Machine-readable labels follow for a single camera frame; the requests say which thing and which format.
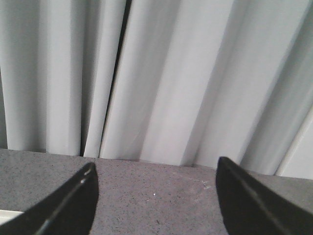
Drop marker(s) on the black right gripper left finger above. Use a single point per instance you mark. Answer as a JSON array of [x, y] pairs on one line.
[[69, 210]]

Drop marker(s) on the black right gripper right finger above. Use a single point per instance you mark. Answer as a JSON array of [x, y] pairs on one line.
[[250, 208]]

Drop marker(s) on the cream rectangular tray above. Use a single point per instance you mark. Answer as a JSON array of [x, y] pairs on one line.
[[6, 215]]

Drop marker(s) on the grey pleated curtain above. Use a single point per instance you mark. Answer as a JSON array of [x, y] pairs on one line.
[[178, 82]]

